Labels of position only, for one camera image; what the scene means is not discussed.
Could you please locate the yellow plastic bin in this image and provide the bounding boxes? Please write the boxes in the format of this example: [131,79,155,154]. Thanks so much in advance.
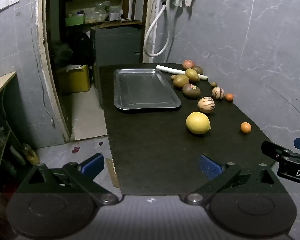
[55,64,92,94]

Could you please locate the thin dark wall cable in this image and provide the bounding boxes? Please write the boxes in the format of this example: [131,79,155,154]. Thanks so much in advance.
[29,0,56,130]

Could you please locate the wooden kitchen counter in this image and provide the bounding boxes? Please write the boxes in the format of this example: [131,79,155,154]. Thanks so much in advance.
[0,71,17,105]

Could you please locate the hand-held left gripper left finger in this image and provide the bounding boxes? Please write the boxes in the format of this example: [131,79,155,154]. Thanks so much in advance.
[15,153,119,207]

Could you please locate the yellow lemon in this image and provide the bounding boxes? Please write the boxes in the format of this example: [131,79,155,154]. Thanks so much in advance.
[186,112,211,135]

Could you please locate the large yellow potato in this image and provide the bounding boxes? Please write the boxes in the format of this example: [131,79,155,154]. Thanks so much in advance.
[173,74,190,89]

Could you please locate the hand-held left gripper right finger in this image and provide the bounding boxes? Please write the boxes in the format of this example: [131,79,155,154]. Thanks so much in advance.
[184,154,288,205]

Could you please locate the white leek stalk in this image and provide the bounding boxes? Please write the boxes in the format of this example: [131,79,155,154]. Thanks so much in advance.
[156,65,209,80]

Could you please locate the yellow oil bottle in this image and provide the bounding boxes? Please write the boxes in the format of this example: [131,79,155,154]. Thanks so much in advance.
[22,143,41,165]

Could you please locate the striped pepino melon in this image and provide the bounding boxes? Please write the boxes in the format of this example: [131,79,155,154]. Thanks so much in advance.
[211,87,225,100]
[197,96,216,114]

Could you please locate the white flexible hose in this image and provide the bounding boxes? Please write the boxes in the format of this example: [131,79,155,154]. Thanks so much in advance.
[143,0,174,57]

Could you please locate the dark grey cabinet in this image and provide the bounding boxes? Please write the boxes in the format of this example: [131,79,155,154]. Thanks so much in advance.
[90,24,143,68]

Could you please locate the brown kiwi with sticker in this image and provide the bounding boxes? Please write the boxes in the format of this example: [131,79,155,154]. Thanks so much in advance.
[182,83,201,99]

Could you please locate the metal tray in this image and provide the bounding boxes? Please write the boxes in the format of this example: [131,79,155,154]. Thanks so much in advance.
[113,68,182,111]

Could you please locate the cream door frame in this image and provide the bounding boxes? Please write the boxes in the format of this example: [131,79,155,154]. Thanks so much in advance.
[35,0,158,143]

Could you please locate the medium yellow potato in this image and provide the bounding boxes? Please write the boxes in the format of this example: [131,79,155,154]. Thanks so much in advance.
[184,68,200,84]

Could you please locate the pile of clear plastic packaging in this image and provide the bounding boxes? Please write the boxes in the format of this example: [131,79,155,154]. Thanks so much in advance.
[85,1,124,23]

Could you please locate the brown wooden board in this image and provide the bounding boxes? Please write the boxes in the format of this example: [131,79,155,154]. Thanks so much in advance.
[91,19,143,30]

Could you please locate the green box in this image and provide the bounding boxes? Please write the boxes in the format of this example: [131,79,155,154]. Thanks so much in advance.
[65,14,86,27]

